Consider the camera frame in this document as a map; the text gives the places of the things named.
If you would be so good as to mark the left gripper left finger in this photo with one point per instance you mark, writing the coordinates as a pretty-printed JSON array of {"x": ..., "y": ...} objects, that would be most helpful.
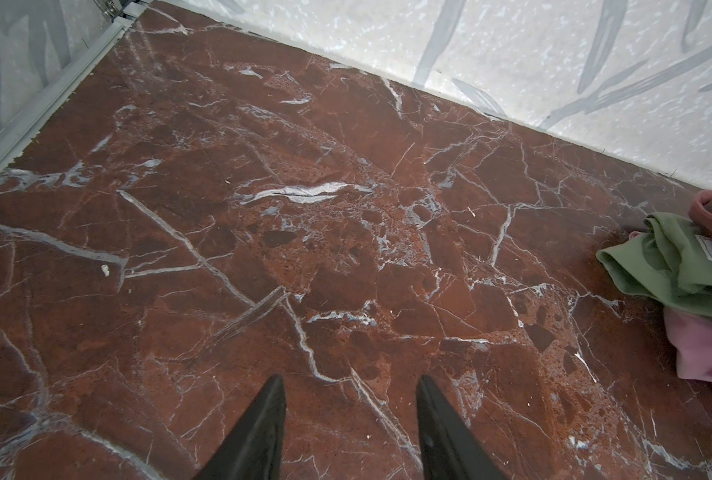
[{"x": 253, "y": 447}]

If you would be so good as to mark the olive green cloth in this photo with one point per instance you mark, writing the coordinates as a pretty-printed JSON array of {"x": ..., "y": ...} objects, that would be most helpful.
[{"x": 670, "y": 262}]

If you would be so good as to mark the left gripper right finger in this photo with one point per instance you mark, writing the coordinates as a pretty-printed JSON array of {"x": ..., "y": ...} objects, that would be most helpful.
[{"x": 449, "y": 450}]

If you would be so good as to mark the light pink cloth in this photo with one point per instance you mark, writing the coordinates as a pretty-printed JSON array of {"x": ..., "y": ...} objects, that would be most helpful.
[{"x": 691, "y": 334}]

